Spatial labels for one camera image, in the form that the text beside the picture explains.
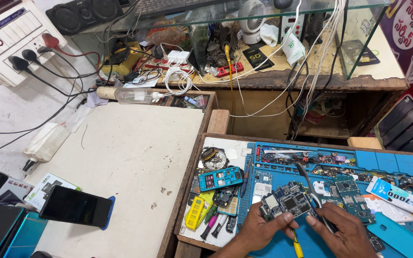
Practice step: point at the person's left hand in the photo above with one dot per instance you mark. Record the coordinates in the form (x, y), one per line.
(258, 229)

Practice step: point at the person's right hand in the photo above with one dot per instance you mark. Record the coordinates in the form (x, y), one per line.
(346, 234)

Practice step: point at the blue phone circuit board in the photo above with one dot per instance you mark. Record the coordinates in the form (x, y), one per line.
(289, 202)

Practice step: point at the black phone keypad piece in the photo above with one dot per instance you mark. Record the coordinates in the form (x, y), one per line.
(231, 224)

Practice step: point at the green phone circuit board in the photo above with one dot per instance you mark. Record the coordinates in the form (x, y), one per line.
(353, 199)

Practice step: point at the light blue phone back cover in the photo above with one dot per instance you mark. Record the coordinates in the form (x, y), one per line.
(400, 236)

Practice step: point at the white glue tube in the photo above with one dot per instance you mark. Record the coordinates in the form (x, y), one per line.
(400, 199)

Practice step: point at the blue silicone repair mat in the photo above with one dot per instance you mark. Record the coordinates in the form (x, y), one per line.
(371, 165)

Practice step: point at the round metal speaker part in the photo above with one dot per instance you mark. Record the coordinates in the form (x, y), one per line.
(214, 158)

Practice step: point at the wooden block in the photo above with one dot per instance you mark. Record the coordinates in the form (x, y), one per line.
(364, 143)
(218, 122)

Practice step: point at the blue phone case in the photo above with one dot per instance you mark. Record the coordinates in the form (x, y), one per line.
(109, 215)

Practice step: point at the wooden workbench counter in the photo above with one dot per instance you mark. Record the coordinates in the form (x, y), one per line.
(299, 80)

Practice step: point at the red small plastic box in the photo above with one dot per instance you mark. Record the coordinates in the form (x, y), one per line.
(229, 69)

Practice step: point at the black screen protector packet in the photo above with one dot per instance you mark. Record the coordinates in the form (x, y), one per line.
(257, 58)

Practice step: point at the red advertising poster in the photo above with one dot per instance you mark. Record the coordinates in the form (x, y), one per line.
(411, 71)

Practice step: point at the clear plastic bottle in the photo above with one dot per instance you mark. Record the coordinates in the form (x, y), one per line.
(136, 95)

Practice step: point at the white paper packet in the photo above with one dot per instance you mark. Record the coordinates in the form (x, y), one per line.
(292, 48)

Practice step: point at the black smartphone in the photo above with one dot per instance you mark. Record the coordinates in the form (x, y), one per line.
(75, 206)

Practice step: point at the white charger adapters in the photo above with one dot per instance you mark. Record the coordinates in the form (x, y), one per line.
(178, 56)

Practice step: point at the glass shelf case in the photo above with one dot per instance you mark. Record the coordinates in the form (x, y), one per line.
(360, 39)

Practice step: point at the small white desk fan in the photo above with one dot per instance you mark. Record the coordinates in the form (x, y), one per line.
(251, 21)

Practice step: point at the white green printed leaflet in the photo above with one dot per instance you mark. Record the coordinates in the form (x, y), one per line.
(47, 188)

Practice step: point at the yellow multimeter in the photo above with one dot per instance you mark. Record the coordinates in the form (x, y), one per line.
(120, 59)

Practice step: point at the white plastic squeeze bottle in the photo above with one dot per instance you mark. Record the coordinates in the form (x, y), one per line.
(47, 141)

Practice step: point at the teal smartphone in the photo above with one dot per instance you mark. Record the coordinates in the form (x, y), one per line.
(23, 236)

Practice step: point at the black keyboard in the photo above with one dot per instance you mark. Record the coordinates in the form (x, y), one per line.
(177, 5)

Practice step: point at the black speaker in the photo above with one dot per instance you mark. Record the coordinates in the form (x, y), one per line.
(83, 14)

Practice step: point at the red power plug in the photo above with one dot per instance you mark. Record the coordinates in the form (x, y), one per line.
(50, 40)

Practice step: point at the black power plug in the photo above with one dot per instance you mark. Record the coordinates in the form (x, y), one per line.
(29, 55)
(18, 63)

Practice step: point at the white electrical switchboard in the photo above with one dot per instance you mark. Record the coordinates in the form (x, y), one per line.
(11, 39)

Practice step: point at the teal phone frame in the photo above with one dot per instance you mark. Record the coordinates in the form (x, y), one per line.
(221, 178)

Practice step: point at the yellow phone keypad frame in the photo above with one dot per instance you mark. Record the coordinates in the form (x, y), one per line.
(194, 213)

